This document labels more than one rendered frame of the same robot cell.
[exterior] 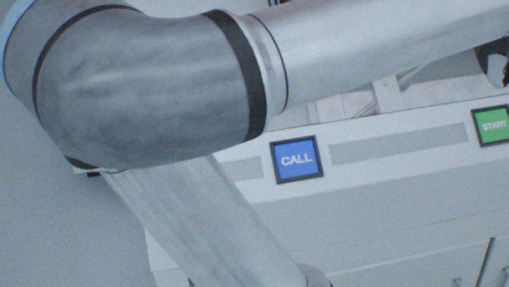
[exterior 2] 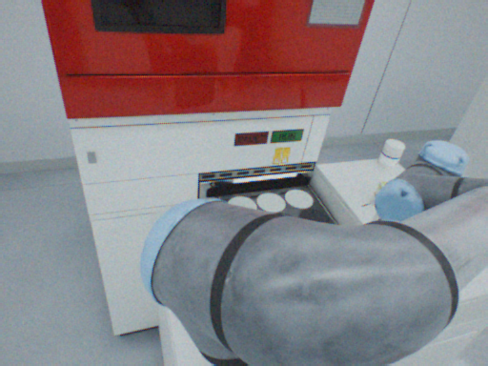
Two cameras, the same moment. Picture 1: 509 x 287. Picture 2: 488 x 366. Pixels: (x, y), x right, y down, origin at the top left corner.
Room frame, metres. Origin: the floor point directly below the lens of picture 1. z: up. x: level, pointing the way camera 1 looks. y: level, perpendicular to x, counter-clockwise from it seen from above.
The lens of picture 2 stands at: (0.33, 0.20, 1.70)
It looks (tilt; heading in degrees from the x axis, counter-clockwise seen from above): 38 degrees down; 342
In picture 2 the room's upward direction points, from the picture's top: 8 degrees clockwise
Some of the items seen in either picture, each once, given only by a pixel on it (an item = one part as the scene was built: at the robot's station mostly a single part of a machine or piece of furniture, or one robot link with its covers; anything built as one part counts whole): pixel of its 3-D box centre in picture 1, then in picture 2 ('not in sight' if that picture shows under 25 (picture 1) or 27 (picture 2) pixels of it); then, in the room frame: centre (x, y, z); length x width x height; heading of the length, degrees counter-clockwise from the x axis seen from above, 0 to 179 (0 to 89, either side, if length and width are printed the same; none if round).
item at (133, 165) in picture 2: not in sight; (212, 159); (1.29, -0.01, 1.02); 0.82 x 0.03 x 0.40; 94
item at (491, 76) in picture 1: (489, 55); not in sight; (0.74, -0.29, 1.09); 0.06 x 0.03 x 0.09; 5
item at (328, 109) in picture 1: (330, 114); not in sight; (0.81, -0.10, 0.89); 0.08 x 0.03 x 0.03; 4
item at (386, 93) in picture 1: (389, 105); not in sight; (0.81, -0.18, 0.89); 0.08 x 0.03 x 0.03; 4
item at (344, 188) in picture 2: not in sight; (398, 229); (1.01, -0.61, 0.89); 0.62 x 0.35 x 0.14; 4
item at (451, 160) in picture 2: not in sight; (433, 174); (0.74, -0.30, 1.35); 0.09 x 0.08 x 0.11; 120
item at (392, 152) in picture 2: not in sight; (391, 153); (1.28, -0.70, 1.01); 0.07 x 0.07 x 0.10
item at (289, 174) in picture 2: not in sight; (256, 186); (1.29, -0.19, 0.89); 0.44 x 0.02 x 0.10; 94
